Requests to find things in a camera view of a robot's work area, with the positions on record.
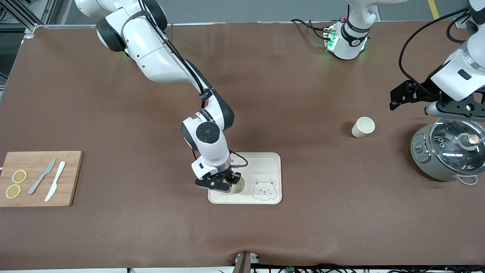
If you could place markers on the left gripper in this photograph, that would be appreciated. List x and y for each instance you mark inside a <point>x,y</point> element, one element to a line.
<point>418,92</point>

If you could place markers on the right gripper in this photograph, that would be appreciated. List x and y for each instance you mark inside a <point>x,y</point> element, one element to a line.
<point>232,176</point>

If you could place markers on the white IKEA cup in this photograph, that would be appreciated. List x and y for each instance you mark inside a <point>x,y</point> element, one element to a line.
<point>364,125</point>
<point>241,187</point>

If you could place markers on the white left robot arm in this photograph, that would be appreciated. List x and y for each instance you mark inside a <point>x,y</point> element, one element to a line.
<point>350,41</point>

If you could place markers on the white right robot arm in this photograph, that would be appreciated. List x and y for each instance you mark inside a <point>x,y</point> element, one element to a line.
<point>159,57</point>

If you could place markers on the cream bear print tray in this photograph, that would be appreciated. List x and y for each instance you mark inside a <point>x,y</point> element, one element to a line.
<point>265,167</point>

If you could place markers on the glass pot lid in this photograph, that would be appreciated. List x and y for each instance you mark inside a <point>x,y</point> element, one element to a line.
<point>447,151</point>

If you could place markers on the grey-green electric cooking pot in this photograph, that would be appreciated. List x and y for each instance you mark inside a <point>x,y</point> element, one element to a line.
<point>428,167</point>

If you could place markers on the brown table cover mat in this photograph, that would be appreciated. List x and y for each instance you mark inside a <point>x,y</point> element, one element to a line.
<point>303,94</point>

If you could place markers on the wooden cutting board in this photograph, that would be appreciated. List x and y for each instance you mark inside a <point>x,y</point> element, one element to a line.
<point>68,182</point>

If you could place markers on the white plastic knife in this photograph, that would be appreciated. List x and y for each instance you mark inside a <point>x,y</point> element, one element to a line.
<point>53,189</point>

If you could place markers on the grey plastic knife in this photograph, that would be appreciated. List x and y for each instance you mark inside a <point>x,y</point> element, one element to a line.
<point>36,185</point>

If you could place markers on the lemon slice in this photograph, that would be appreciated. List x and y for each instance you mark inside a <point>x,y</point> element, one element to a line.
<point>13,191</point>
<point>19,176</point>

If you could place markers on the table edge bracket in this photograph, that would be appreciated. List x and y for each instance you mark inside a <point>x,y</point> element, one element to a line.
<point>242,263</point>

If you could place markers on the aluminium frame struts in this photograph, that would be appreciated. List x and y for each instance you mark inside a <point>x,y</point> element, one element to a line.
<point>22,15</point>

